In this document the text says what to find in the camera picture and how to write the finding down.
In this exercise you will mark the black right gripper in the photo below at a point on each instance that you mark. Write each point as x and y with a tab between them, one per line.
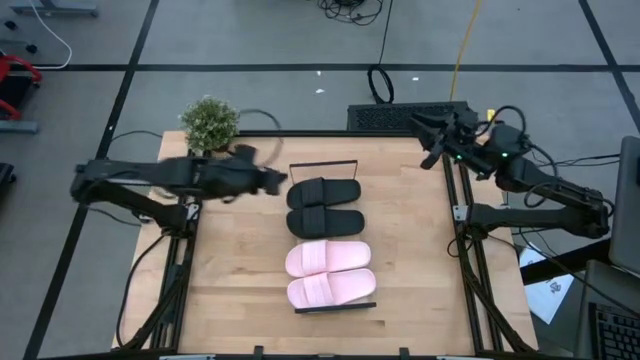
470	142

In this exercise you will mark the white printed paper sheet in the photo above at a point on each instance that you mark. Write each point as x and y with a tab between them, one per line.
547	295

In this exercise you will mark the small green potted plant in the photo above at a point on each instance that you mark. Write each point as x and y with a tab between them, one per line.
210	122

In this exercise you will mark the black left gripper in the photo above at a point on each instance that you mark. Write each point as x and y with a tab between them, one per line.
242	175

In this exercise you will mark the pink foam slide sandal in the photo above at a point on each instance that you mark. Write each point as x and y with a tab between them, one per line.
331	290
327	257

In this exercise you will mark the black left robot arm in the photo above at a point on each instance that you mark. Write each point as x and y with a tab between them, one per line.
140	172

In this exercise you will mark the grey monitor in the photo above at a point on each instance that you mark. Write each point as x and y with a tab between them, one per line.
627	210

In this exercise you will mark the black keyboard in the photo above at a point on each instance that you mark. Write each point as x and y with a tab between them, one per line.
615	332

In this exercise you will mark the grey desk foot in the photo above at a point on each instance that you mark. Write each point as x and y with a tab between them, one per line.
55	7

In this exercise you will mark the black vented box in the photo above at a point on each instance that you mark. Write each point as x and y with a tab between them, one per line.
385	117

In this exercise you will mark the black slide sandal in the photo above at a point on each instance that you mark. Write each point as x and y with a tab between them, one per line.
323	192
325	223

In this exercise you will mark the black caster wheel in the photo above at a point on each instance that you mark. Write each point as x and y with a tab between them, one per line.
32	49
10	25

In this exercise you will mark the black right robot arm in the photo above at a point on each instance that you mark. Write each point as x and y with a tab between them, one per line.
550	220

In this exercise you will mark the red and black cart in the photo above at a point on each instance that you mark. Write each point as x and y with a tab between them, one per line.
15	85

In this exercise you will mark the wooden shelf with black frame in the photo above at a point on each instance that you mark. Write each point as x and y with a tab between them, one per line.
335	308

